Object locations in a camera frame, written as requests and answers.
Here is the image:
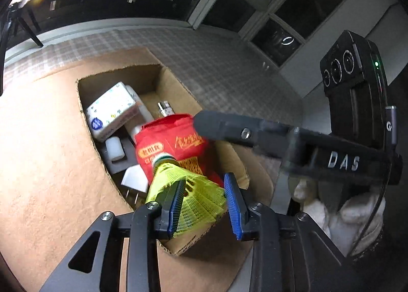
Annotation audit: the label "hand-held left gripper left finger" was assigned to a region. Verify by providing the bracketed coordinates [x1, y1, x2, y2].
[38, 179, 187, 292]

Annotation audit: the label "white sunscreen tube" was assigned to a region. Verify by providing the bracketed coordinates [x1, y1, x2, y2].
[124, 84, 155, 140]

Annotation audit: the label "white floral lighter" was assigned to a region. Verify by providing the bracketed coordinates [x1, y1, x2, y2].
[157, 101, 176, 118]

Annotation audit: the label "white window mullion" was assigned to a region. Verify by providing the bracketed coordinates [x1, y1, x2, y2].
[190, 0, 231, 30]

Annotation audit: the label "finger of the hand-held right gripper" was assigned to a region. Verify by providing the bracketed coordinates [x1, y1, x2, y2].
[194, 110, 299, 165]

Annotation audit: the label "white charger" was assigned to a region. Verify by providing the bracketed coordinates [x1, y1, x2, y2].
[121, 166, 150, 206]

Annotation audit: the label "white tissue pack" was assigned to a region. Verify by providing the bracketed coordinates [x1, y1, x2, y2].
[84, 81, 143, 143]

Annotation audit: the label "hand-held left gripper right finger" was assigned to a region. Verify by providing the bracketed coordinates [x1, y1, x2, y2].
[223, 172, 354, 292]

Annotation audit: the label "cardboard box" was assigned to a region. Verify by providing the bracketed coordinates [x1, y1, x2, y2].
[76, 46, 275, 257]

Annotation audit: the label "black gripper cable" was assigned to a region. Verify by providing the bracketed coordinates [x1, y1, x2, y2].
[350, 106, 399, 258]

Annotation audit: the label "small white block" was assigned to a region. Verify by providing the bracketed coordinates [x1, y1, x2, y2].
[105, 136, 126, 163]

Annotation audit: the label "checked tablecloth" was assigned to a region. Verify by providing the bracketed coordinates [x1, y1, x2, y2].
[3, 26, 307, 127]

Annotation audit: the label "yellow shuttlecock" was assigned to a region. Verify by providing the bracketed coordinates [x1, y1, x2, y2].
[145, 152, 229, 239]

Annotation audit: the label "red snack packet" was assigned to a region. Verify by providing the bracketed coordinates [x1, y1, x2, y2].
[134, 113, 224, 191]

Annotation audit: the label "person's right hand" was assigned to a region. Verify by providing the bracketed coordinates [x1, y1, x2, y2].
[288, 177, 387, 257]

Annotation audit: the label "black tripod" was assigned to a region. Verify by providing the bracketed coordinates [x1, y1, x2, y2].
[0, 2, 44, 96]

